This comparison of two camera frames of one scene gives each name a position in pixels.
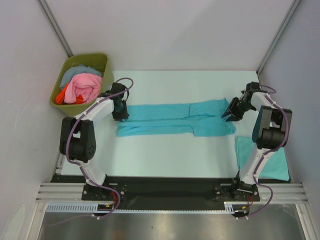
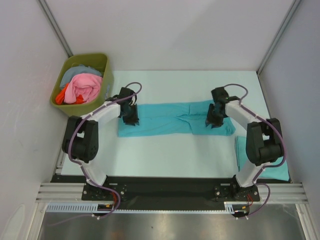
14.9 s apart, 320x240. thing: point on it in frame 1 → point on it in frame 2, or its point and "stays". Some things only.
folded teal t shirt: x=275 y=167 stays
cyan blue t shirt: x=201 y=119 stays
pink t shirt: x=88 y=86 stays
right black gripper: x=236 y=116 → x=210 y=119
